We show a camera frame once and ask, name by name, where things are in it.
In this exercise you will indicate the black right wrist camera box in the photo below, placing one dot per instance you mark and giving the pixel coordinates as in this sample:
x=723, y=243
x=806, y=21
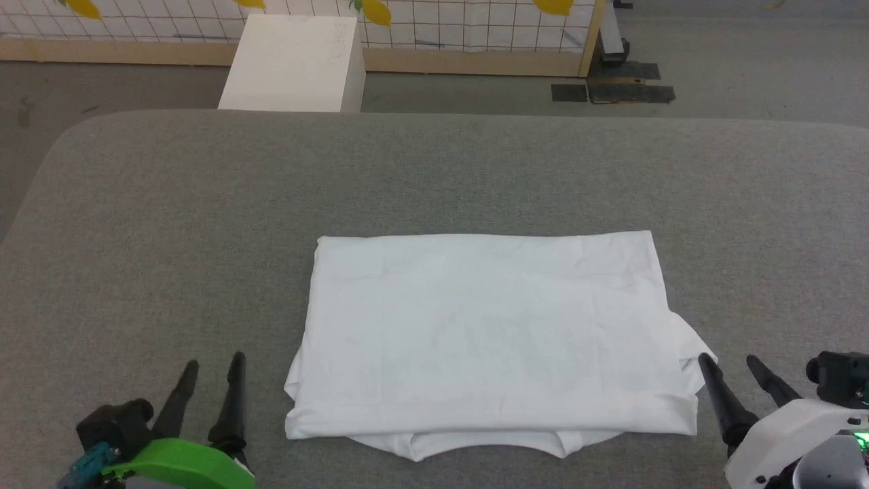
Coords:
x=842, y=380

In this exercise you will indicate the white long-sleeve shirt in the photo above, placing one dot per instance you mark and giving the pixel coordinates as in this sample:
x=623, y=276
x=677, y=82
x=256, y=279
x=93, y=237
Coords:
x=489, y=339

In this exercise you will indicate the lemon print grid panel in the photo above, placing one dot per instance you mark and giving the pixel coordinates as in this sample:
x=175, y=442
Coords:
x=441, y=34

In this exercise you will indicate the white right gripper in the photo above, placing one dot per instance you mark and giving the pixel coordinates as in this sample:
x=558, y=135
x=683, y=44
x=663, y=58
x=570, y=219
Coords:
x=781, y=441

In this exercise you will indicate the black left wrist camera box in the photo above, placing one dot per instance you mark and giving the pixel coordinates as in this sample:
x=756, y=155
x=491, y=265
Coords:
x=112, y=424

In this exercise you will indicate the grey upholstered work surface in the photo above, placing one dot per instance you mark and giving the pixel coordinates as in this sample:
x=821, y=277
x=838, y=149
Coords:
x=441, y=176

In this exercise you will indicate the grey metal stand leg caster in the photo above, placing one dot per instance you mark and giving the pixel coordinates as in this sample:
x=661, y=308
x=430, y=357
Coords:
x=614, y=41

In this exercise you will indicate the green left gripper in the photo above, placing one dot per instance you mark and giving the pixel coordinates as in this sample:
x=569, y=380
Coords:
x=176, y=465

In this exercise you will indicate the white rectangular box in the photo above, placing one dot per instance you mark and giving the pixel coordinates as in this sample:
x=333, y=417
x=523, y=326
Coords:
x=292, y=64

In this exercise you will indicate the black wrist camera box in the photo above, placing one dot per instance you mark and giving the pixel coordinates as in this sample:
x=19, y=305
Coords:
x=842, y=380
x=112, y=424

